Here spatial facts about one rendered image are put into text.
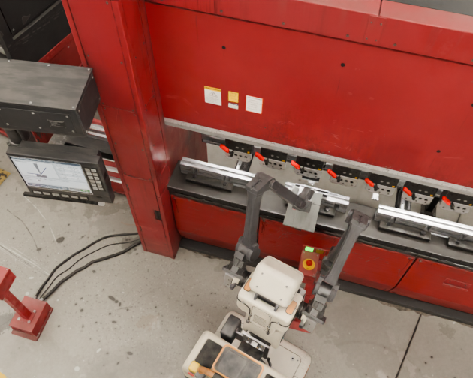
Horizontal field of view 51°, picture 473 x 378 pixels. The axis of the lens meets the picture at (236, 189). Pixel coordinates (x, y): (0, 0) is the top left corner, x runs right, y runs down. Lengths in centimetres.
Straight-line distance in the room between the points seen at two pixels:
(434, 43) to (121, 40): 122
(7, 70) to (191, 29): 81
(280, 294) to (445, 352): 183
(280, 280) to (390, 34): 113
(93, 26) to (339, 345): 260
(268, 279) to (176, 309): 151
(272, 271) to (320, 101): 81
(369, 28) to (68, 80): 125
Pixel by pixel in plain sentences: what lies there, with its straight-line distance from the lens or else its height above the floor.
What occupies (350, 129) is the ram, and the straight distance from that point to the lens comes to 248.
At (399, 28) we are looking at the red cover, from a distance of 204.
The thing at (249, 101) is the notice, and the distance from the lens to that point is 248.
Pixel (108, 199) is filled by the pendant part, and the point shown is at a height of 129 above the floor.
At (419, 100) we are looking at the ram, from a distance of 230.
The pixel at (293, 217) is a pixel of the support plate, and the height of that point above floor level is 100.
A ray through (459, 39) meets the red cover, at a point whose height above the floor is 226.
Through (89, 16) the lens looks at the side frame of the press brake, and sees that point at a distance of 218.
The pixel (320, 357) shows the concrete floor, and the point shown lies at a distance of 366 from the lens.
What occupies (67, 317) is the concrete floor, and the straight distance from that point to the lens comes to 386.
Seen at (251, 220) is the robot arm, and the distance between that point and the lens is 237.
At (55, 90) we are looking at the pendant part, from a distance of 227.
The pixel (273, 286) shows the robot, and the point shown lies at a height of 135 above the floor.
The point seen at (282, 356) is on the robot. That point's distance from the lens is 333.
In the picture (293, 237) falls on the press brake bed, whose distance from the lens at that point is 325.
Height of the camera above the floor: 350
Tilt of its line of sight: 57 degrees down
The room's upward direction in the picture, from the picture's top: 1 degrees clockwise
